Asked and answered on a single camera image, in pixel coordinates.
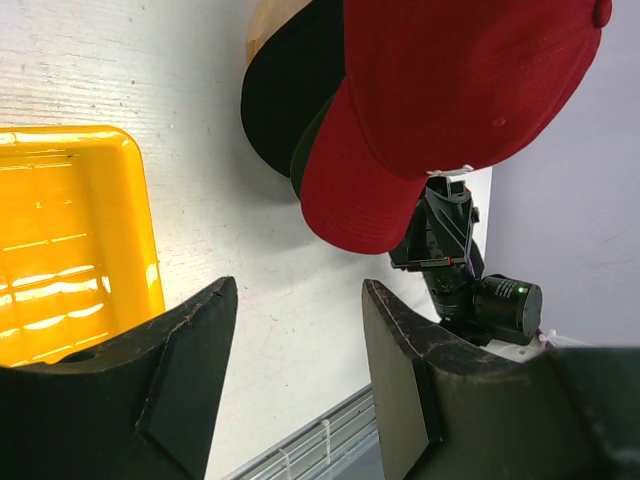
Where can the black cap white logo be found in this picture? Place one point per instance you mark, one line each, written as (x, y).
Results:
(291, 77)

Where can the wooden hat stand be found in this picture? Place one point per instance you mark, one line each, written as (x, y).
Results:
(267, 18)

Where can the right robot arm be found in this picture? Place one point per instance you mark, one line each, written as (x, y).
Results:
(507, 310)

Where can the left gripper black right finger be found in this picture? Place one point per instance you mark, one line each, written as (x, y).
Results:
(447, 409)

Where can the red baseball cap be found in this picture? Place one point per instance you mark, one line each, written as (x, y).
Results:
(437, 88)

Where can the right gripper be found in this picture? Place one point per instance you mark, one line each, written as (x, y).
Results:
(439, 244)

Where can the aluminium frame rail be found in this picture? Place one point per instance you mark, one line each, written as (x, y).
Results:
(322, 449)

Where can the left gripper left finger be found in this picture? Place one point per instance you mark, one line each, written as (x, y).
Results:
(142, 405)

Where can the yellow plastic tray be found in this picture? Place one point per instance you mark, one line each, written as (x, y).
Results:
(79, 262)

